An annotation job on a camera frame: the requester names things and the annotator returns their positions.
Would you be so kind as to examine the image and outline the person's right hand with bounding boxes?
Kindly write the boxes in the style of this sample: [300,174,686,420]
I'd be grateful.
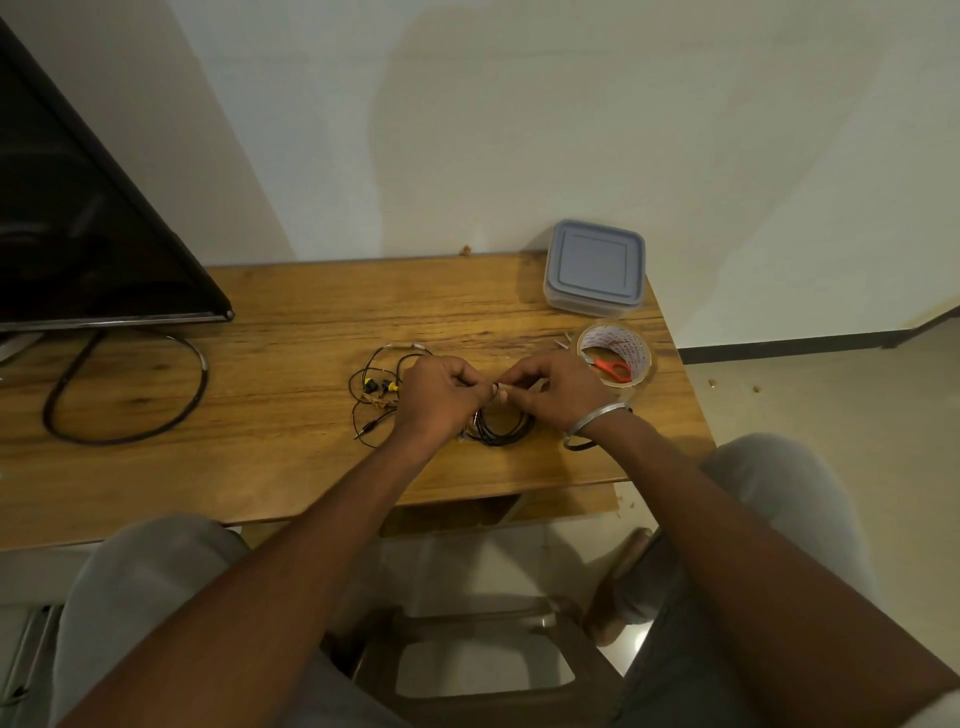
[498,352,628,438]

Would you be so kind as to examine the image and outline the person's left hand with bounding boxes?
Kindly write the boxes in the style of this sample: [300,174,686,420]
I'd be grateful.
[391,356,500,445]

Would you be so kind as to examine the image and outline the black earphones yellow tips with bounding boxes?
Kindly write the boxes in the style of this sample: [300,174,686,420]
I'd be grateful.
[348,341,436,444]

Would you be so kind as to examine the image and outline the orange scissors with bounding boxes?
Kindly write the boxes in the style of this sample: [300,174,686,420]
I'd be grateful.
[583,352,634,384]

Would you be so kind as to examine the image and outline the black audio cable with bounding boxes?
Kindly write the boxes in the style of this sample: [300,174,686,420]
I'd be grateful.
[461,401,538,449]

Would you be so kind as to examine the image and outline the brown packing tape roll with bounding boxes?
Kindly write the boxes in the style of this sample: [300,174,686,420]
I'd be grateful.
[575,320,654,391]

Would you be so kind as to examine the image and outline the grey lidded plastic container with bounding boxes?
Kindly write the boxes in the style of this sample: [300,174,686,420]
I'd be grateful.
[542,218,648,318]

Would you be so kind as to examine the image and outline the person's right forearm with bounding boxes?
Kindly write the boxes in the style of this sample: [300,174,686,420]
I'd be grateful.
[573,408,960,728]

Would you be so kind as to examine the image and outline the person's left forearm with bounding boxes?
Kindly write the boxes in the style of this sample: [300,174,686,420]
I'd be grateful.
[59,427,459,728]

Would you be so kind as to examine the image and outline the person's right leg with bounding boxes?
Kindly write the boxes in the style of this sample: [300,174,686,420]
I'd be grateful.
[614,433,879,728]

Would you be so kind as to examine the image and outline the person's leg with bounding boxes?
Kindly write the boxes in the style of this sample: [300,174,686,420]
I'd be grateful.
[614,433,879,728]
[48,513,391,728]

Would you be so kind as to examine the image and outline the person's left leg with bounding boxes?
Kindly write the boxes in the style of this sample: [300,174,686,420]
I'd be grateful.
[48,513,391,728]

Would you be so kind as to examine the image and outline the person's white shirt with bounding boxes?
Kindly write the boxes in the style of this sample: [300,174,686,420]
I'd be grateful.
[911,689,960,728]

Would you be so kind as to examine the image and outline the black television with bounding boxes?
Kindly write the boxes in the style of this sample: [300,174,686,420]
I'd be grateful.
[0,14,235,333]

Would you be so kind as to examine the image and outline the silver television stand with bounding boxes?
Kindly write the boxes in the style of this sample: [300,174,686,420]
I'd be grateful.
[0,329,46,365]

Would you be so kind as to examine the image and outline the silver bracelet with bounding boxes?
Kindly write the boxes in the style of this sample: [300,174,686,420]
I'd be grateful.
[562,402,635,453]

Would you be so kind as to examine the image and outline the thick black looped cable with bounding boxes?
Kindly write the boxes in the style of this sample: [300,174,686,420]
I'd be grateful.
[42,329,210,446]

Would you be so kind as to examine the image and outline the metal floor rail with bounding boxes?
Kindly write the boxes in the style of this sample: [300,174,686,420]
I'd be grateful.
[0,603,61,706]

